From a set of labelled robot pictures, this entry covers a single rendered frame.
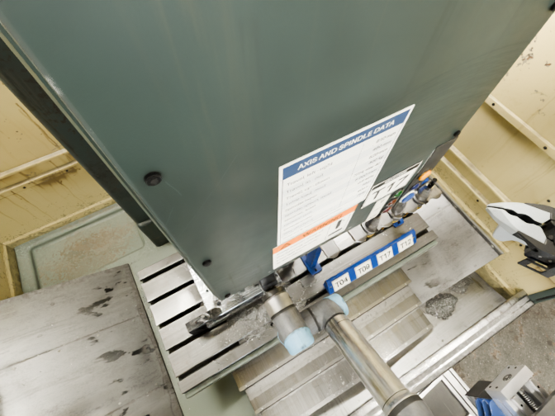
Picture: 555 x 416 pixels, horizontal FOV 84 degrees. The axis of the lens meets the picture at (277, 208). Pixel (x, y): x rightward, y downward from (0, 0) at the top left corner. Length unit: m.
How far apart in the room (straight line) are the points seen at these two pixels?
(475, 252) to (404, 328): 0.48
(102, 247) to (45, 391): 0.69
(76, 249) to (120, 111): 1.82
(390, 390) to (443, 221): 1.03
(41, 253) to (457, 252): 2.09
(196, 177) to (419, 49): 0.20
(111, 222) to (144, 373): 0.83
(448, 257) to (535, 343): 1.21
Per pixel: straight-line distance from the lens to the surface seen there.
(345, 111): 0.28
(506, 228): 0.64
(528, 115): 1.35
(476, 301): 1.81
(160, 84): 0.18
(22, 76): 0.98
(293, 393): 1.46
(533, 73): 1.31
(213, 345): 1.29
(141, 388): 1.59
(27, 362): 1.66
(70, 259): 1.98
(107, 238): 1.93
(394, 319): 1.54
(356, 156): 0.36
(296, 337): 0.85
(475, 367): 2.50
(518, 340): 2.68
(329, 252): 1.02
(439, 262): 1.66
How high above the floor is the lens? 2.17
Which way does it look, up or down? 63 degrees down
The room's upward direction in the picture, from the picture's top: 1 degrees clockwise
